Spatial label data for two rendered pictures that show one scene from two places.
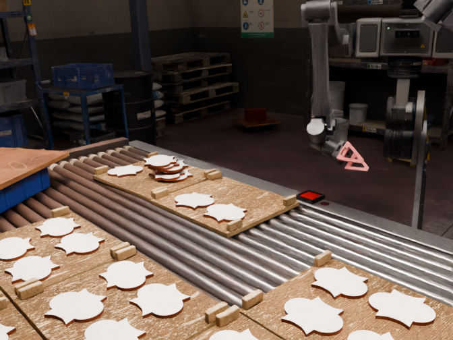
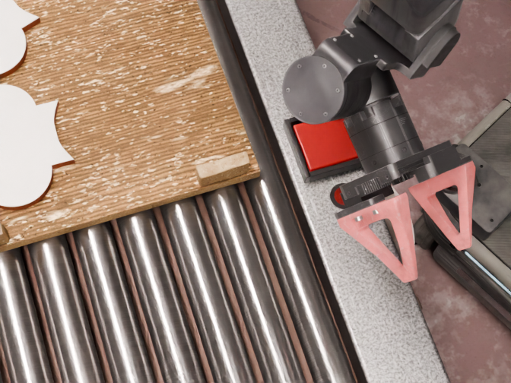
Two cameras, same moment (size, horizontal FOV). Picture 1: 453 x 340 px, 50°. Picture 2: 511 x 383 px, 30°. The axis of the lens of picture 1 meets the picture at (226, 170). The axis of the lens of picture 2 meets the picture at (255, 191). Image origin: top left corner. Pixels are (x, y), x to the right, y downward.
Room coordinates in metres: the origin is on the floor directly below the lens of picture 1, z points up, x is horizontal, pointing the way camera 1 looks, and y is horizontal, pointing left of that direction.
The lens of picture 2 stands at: (1.18, -0.37, 1.90)
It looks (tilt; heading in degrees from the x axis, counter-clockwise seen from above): 67 degrees down; 16
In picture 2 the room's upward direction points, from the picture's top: 8 degrees clockwise
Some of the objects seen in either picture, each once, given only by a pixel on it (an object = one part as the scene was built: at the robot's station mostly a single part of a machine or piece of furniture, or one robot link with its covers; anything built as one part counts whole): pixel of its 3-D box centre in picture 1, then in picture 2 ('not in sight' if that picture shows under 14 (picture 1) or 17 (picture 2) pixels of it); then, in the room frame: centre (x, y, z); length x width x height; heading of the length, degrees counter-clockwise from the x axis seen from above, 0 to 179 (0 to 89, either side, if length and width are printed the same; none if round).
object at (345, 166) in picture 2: (310, 196); (325, 142); (1.66, -0.30, 0.92); 0.08 x 0.08 x 0.02; 42
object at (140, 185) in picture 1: (155, 176); not in sight; (1.93, 0.30, 0.93); 0.41 x 0.35 x 0.02; 45
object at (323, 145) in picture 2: (310, 197); (325, 143); (1.66, -0.30, 0.92); 0.06 x 0.06 x 0.01; 42
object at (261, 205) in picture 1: (223, 202); (59, 61); (1.63, 0.01, 0.93); 0.41 x 0.35 x 0.02; 43
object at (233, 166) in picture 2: (290, 200); (223, 169); (1.57, -0.22, 0.95); 0.06 x 0.02 x 0.03; 133
